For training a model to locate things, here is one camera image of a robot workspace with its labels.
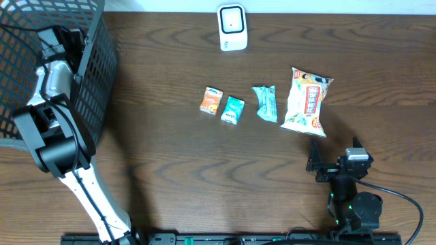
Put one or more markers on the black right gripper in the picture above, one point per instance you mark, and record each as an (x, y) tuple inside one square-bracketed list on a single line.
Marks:
[(314, 163)]

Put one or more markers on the cream wet wipes pack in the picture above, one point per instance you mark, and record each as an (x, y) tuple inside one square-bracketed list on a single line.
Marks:
[(304, 103)]

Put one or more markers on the teal wipes pack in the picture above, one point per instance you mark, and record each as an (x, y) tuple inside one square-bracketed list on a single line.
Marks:
[(267, 103)]

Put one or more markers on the green tissue pack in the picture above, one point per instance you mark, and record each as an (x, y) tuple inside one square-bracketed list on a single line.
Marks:
[(233, 110)]

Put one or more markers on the orange tissue pack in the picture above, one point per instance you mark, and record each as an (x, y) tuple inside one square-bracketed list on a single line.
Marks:
[(211, 100)]

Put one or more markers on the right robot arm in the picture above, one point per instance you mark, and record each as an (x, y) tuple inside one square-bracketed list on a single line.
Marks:
[(356, 213)]

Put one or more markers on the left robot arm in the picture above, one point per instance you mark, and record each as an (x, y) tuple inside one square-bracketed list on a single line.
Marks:
[(58, 140)]

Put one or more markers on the white barcode scanner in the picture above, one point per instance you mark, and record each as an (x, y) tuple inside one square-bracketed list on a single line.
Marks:
[(232, 24)]

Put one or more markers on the dark grey plastic mesh basket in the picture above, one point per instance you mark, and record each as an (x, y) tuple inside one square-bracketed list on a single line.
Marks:
[(20, 46)]

